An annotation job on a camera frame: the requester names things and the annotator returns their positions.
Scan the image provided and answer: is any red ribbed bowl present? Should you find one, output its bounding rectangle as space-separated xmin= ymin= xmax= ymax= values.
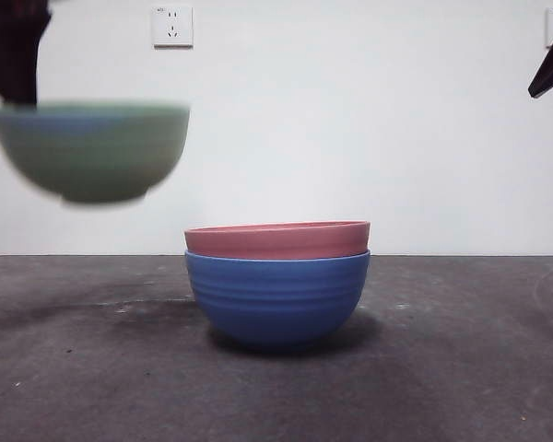
xmin=183 ymin=220 xmax=371 ymax=261

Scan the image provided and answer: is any blue ribbed bowl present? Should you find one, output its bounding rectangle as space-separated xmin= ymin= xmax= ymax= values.
xmin=184 ymin=249 xmax=372 ymax=354

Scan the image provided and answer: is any green ribbed bowl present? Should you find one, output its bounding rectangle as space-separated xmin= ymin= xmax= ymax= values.
xmin=0 ymin=99 xmax=192 ymax=207

